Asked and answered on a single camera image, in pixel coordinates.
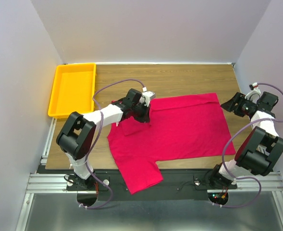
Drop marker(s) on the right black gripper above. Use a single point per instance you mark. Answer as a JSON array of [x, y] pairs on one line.
[[238, 98]]

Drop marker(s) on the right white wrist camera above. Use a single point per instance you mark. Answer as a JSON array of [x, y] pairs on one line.
[[254, 92]]

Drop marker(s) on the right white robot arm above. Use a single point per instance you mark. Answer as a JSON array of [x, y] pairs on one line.
[[262, 148]]

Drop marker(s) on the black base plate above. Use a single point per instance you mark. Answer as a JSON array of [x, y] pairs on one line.
[[177, 184]]

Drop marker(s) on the yellow plastic tray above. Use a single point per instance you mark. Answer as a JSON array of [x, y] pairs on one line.
[[72, 90]]

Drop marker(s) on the red t shirt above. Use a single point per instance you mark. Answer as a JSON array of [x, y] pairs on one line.
[[183, 127]]

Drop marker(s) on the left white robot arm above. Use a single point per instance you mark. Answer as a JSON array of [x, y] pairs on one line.
[[76, 136]]

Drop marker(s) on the aluminium frame rail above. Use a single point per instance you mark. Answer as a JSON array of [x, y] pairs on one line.
[[45, 194]]

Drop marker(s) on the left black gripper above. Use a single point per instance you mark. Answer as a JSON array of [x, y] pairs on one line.
[[145, 118]]

